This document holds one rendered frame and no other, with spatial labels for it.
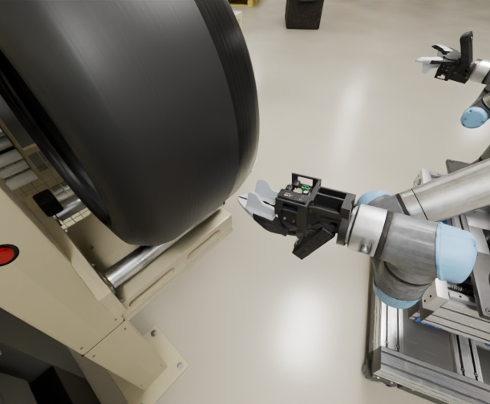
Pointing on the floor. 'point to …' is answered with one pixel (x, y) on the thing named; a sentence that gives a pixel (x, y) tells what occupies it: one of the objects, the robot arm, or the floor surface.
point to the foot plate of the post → (160, 344)
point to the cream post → (50, 285)
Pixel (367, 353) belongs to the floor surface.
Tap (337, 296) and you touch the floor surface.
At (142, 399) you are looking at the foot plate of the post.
